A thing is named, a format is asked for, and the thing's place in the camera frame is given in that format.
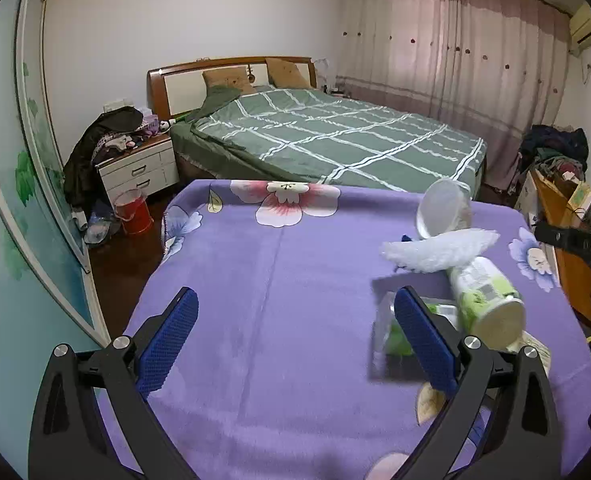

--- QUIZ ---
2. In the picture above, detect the clear plastic bag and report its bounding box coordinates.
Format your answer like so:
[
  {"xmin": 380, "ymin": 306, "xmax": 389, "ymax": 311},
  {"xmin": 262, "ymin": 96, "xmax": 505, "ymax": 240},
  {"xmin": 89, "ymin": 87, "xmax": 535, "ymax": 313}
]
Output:
[{"xmin": 83, "ymin": 210, "xmax": 121, "ymax": 245}]

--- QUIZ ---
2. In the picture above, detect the brown pillow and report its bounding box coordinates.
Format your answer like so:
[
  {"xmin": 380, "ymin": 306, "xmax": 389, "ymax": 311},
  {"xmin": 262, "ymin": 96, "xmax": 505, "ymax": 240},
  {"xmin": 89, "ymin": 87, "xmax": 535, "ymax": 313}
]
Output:
[
  {"xmin": 202, "ymin": 66, "xmax": 254, "ymax": 93},
  {"xmin": 266, "ymin": 57, "xmax": 310, "ymax": 87}
]

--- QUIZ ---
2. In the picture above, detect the green white card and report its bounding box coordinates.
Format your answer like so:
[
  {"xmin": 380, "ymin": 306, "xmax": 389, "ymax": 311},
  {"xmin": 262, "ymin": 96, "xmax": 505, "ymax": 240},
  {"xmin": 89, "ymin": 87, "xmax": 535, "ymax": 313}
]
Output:
[{"xmin": 568, "ymin": 182, "xmax": 591, "ymax": 211}]

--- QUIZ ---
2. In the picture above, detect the green label paper cup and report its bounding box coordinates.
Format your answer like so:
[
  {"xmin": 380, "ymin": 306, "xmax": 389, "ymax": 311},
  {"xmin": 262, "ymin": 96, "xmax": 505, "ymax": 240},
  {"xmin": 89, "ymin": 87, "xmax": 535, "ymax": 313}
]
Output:
[{"xmin": 448, "ymin": 256, "xmax": 526, "ymax": 353}]

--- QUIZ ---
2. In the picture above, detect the mixed clothes pile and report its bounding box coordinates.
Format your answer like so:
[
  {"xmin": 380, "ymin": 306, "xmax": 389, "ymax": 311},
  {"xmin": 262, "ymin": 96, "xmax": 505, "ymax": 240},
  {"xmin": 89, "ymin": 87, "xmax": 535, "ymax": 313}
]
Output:
[{"xmin": 518, "ymin": 124, "xmax": 589, "ymax": 181}]

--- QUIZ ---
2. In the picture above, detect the white wooden nightstand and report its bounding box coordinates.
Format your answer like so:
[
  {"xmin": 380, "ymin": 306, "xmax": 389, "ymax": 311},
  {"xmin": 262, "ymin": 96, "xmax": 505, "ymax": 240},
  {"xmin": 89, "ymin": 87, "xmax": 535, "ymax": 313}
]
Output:
[{"xmin": 98, "ymin": 135, "xmax": 180, "ymax": 206}]

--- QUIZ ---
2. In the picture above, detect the glass wardrobe sliding door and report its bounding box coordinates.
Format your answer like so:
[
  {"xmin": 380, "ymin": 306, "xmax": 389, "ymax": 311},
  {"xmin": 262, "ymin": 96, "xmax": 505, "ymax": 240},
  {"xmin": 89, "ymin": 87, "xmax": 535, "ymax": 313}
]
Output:
[{"xmin": 0, "ymin": 0, "xmax": 111, "ymax": 461}]

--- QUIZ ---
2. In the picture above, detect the dark clothes pile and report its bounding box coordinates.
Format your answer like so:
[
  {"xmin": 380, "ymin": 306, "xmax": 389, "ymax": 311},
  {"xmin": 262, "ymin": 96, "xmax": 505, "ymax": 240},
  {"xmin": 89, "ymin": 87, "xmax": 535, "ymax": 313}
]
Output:
[{"xmin": 63, "ymin": 106, "xmax": 144, "ymax": 208}]

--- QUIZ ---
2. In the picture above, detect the red bucket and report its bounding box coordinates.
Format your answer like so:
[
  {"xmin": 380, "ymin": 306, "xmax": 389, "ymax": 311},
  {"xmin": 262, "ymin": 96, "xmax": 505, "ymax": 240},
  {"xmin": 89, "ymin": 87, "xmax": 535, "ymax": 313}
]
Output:
[{"xmin": 113, "ymin": 190, "xmax": 154, "ymax": 236}]

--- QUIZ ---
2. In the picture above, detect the green plaid duvet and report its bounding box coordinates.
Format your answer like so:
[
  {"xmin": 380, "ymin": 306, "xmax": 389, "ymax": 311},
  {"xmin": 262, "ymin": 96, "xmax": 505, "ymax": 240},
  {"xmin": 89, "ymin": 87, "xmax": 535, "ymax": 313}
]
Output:
[{"xmin": 170, "ymin": 85, "xmax": 487, "ymax": 193}]

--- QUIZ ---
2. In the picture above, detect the pink beige curtain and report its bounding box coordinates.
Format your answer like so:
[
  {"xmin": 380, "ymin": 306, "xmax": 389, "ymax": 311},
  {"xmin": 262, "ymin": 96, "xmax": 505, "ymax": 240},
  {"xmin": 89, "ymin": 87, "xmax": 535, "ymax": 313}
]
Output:
[{"xmin": 335, "ymin": 0, "xmax": 573, "ymax": 191}]

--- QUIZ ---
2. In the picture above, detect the white plastic bag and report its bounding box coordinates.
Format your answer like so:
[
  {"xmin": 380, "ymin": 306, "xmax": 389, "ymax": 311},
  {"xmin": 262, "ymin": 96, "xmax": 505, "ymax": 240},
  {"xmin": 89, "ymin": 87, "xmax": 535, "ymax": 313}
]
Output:
[{"xmin": 380, "ymin": 227, "xmax": 500, "ymax": 273}]

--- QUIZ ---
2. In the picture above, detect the clear plastic cup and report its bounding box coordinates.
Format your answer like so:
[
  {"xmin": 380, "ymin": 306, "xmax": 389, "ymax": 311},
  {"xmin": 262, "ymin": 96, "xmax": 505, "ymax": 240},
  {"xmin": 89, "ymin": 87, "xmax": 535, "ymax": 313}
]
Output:
[{"xmin": 415, "ymin": 177, "xmax": 473, "ymax": 241}]

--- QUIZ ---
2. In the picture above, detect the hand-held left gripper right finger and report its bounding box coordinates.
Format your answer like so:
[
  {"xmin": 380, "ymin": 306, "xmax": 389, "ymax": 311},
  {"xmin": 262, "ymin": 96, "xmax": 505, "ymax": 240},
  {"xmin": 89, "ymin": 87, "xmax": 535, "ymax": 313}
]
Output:
[{"xmin": 394, "ymin": 285, "xmax": 561, "ymax": 480}]

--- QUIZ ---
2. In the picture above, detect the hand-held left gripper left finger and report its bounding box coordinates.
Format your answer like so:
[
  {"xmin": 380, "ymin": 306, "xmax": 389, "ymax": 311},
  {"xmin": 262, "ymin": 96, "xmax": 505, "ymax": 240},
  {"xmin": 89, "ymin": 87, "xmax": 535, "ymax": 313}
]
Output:
[{"xmin": 28, "ymin": 286, "xmax": 200, "ymax": 480}]

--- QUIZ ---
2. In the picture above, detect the wooden desk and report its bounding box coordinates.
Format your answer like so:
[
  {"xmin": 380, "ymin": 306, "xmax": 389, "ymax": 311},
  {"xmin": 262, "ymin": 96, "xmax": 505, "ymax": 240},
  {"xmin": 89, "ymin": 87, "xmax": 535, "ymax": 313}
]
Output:
[{"xmin": 515, "ymin": 167, "xmax": 591, "ymax": 331}]

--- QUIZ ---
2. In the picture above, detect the green plastic bag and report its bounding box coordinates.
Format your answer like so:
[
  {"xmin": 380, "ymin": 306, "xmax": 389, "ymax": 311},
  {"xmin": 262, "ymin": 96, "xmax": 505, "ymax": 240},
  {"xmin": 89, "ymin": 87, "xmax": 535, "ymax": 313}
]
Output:
[{"xmin": 370, "ymin": 290, "xmax": 461, "ymax": 381}]

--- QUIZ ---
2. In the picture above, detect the wooden bed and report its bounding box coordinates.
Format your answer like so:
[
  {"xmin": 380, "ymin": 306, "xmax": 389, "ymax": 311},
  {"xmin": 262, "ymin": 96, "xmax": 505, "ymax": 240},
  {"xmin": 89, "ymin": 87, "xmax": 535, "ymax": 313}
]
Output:
[{"xmin": 147, "ymin": 56, "xmax": 489, "ymax": 196}]

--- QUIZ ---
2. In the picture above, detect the beige air conditioner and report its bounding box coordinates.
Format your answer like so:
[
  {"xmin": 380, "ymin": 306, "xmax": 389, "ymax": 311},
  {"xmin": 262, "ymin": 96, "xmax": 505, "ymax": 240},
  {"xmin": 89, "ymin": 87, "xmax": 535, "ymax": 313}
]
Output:
[{"xmin": 569, "ymin": 2, "xmax": 591, "ymax": 53}]

